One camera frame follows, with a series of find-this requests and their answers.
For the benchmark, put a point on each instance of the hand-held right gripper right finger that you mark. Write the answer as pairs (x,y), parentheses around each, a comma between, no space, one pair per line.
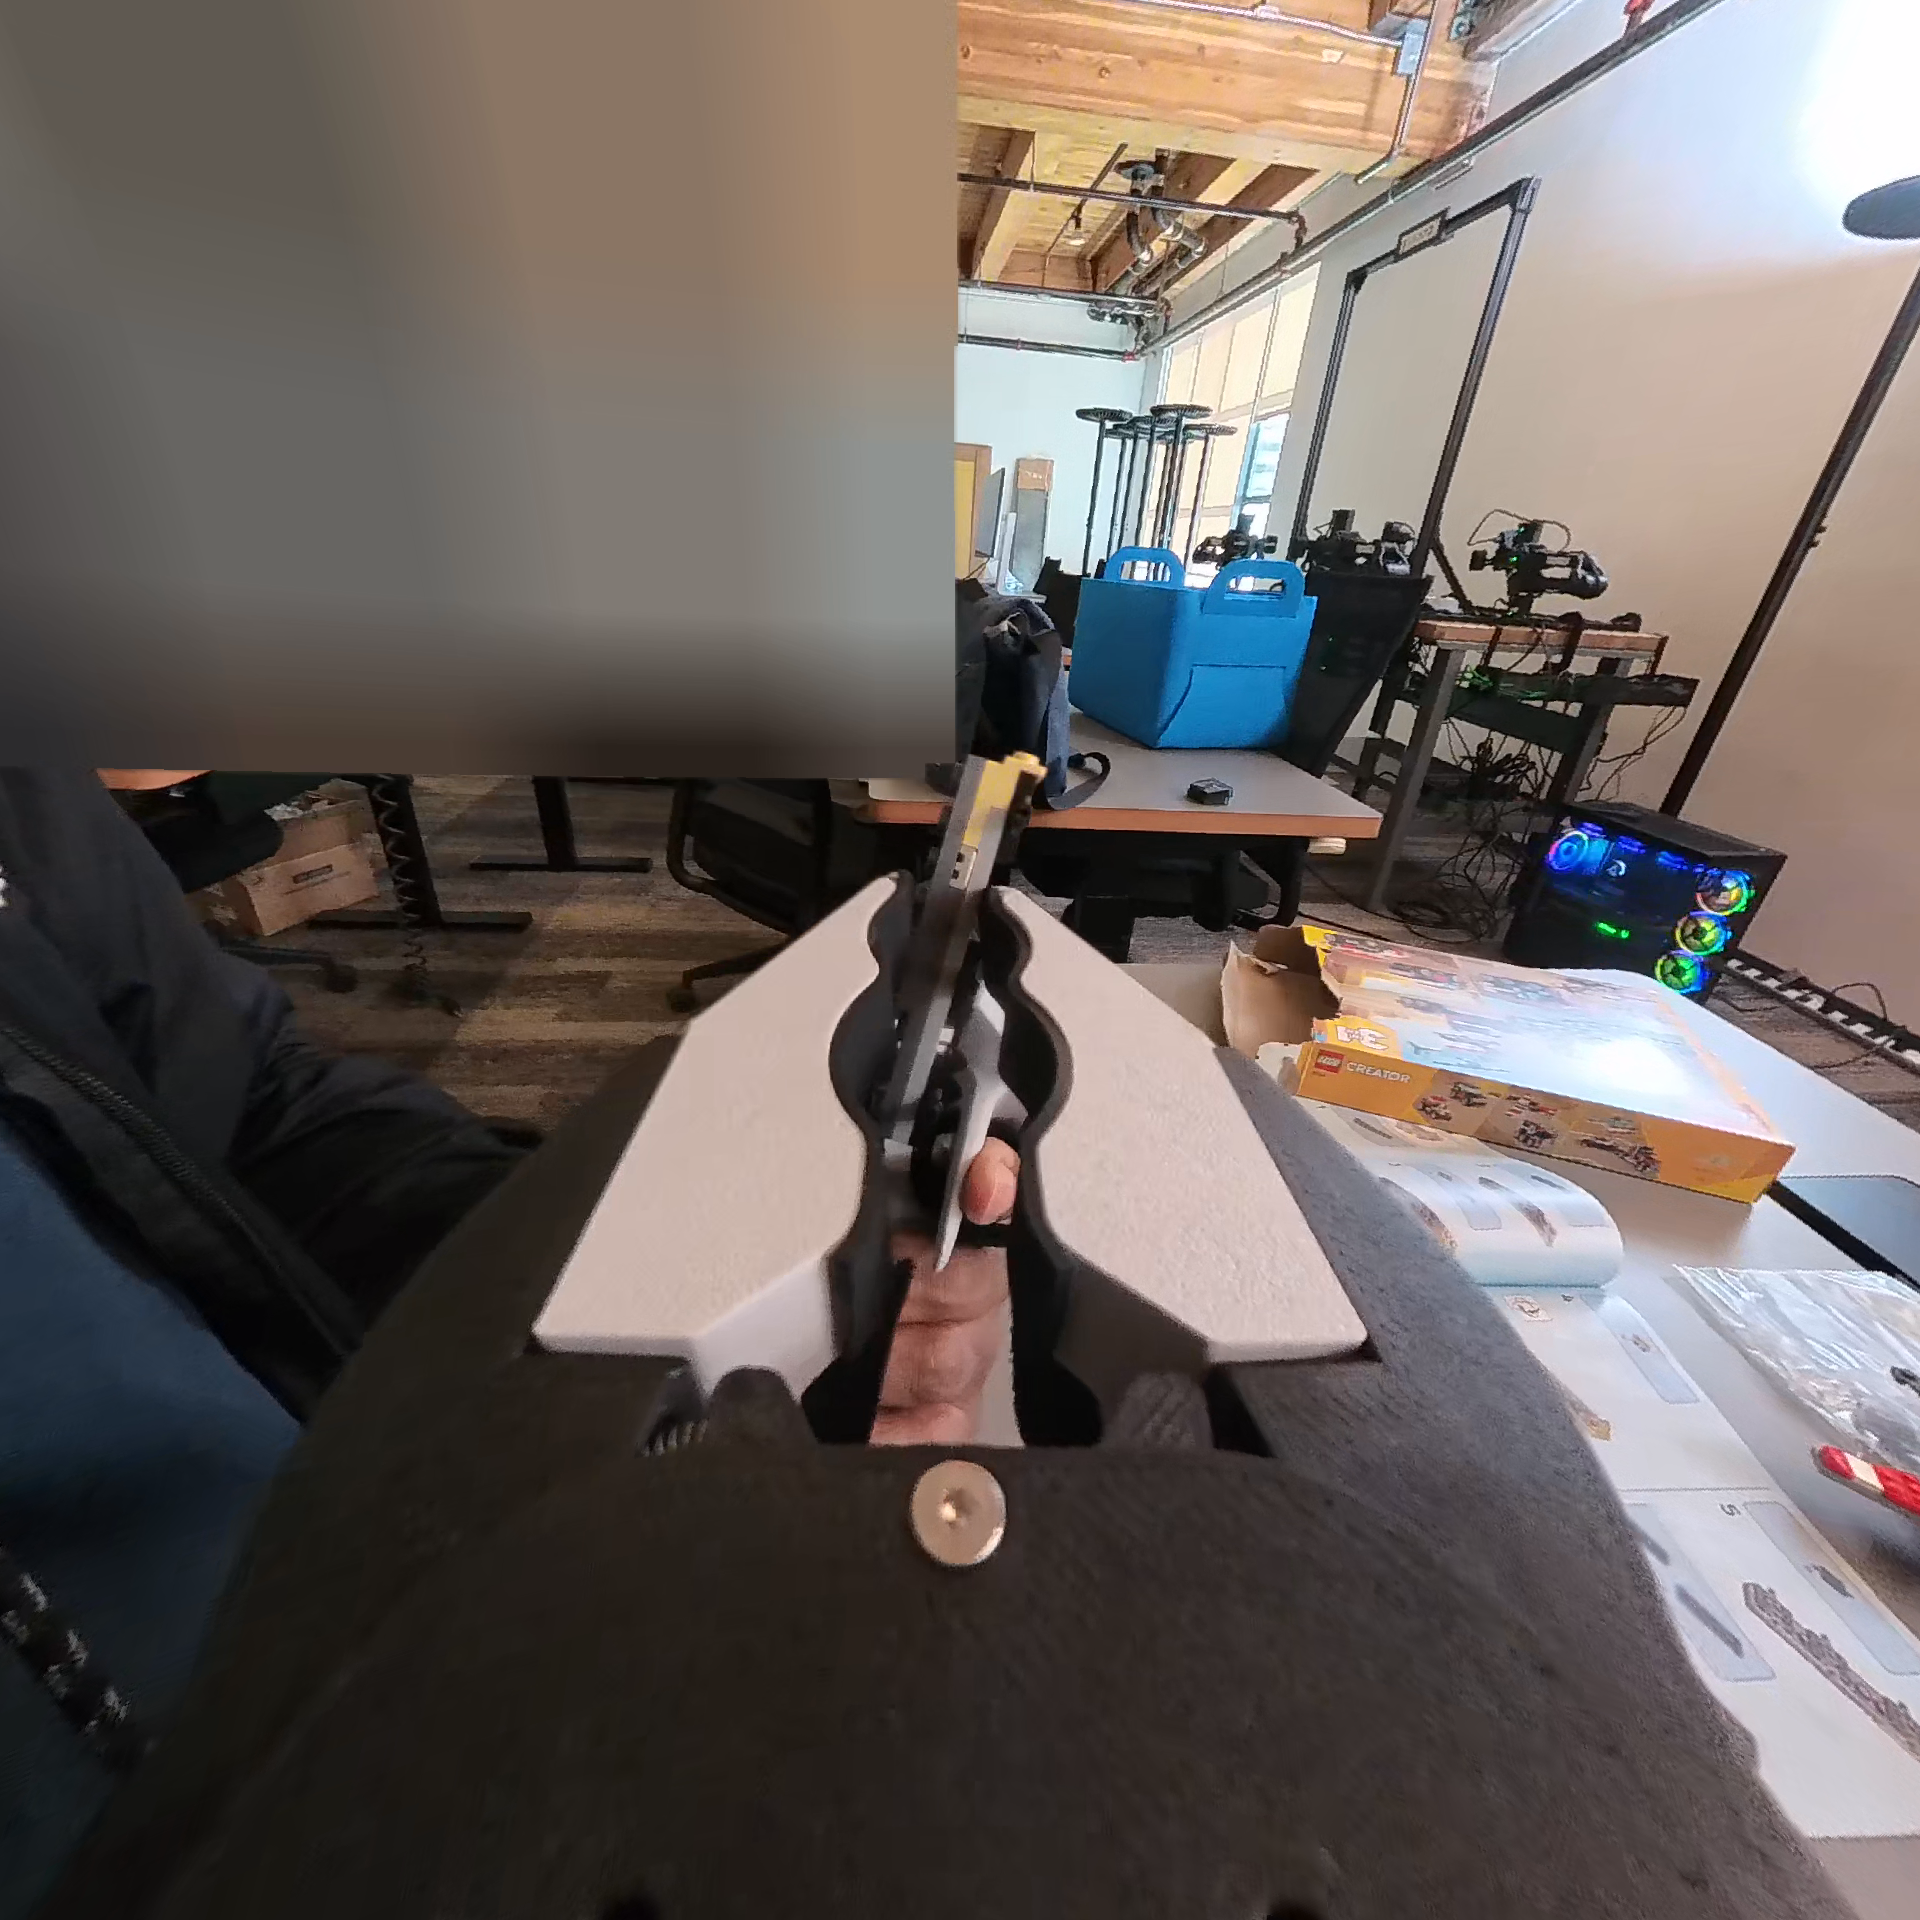
(1200,1201)

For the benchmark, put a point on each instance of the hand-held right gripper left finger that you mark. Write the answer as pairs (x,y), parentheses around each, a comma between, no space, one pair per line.
(705,1201)

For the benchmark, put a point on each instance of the grey toy brick assembly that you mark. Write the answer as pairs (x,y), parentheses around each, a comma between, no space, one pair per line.
(960,931)

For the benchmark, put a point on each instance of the person's left hand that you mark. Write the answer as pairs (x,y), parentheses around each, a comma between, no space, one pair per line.
(938,1336)

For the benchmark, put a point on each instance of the black office chair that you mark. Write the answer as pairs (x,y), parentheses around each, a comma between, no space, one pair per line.
(749,856)

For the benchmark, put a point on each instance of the yellow toy brick box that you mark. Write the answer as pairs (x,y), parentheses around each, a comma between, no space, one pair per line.
(1576,1049)

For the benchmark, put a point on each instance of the wood-edged table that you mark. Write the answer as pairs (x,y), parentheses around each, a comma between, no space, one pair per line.
(1290,786)

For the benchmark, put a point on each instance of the cardboard box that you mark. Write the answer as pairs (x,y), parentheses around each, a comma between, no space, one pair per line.
(300,878)

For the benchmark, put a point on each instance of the blue felt tote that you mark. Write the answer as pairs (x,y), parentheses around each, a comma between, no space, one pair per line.
(1184,674)

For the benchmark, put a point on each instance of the computer tower with coloured fans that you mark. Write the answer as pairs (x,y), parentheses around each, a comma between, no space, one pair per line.
(1635,885)

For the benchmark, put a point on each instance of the person's dark jacket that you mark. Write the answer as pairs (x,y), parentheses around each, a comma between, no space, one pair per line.
(181,1079)

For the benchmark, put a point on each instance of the black backpack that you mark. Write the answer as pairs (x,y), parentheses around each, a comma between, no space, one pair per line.
(1012,674)

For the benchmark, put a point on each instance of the instruction booklet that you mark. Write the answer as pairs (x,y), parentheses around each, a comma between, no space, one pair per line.
(1724,1499)

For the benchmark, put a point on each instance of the clear plastic bag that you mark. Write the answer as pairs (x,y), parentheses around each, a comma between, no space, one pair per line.
(1800,1336)

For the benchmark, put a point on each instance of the person's blue garment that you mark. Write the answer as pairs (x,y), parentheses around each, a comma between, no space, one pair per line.
(106,1381)

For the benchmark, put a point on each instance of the black power strip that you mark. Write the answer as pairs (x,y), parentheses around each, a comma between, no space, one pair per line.
(1828,1014)

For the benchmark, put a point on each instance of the black tablet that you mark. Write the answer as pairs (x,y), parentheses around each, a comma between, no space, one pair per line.
(1860,1223)

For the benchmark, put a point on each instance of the wooden workbench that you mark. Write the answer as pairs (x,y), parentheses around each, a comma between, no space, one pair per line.
(1545,635)

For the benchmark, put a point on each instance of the red toy brick vehicle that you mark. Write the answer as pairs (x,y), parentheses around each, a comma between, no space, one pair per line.
(1875,1481)

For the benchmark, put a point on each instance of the cluster of black lamp stands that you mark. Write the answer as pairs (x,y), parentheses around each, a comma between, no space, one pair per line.
(1154,422)

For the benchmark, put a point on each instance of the black camera rig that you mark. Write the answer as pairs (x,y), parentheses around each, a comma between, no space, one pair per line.
(1348,547)
(1545,569)

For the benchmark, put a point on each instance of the black metal frame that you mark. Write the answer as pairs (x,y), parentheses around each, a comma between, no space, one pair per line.
(1519,201)

